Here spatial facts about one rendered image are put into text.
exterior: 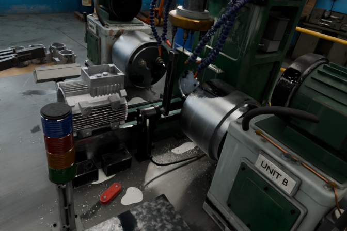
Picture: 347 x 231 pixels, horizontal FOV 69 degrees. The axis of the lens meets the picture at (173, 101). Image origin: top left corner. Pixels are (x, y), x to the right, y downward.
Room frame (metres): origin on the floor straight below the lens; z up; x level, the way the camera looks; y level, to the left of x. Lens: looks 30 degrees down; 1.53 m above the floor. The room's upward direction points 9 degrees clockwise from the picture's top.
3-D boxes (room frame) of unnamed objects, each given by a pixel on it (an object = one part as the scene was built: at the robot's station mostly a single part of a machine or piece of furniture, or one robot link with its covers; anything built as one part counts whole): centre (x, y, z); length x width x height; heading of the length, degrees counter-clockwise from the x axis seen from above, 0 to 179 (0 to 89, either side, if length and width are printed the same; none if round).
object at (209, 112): (0.75, -0.20, 1.04); 0.41 x 0.25 x 0.25; 40
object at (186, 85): (1.06, -0.06, 1.02); 0.15 x 0.02 x 0.15; 40
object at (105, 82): (0.80, 0.26, 1.11); 0.12 x 0.11 x 0.07; 130
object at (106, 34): (1.46, 0.39, 0.99); 0.35 x 0.31 x 0.37; 40
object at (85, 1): (5.87, 1.83, 0.37); 1.20 x 0.80 x 0.74; 133
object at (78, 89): (0.77, 0.29, 1.02); 0.20 x 0.19 x 0.19; 130
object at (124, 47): (1.27, 0.24, 1.04); 0.37 x 0.25 x 0.25; 40
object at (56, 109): (0.43, 0.24, 1.01); 0.08 x 0.08 x 0.42; 40
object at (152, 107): (0.85, -0.08, 0.92); 0.45 x 0.13 x 0.24; 130
